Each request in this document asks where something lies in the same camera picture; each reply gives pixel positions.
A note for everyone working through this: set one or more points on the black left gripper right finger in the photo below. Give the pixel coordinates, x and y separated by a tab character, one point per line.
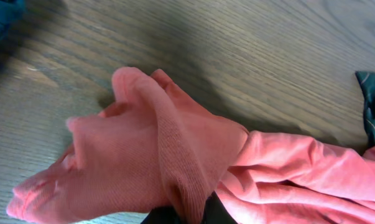
215	212

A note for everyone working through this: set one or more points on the folded navy blue garment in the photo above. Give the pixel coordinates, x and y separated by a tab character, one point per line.
10	12

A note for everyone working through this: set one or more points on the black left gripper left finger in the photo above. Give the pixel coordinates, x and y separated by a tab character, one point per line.
162	215

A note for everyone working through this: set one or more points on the dark patterned garment pile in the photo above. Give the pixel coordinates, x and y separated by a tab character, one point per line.
366	82

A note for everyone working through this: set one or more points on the coral red t-shirt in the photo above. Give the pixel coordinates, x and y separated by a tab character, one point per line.
154	147

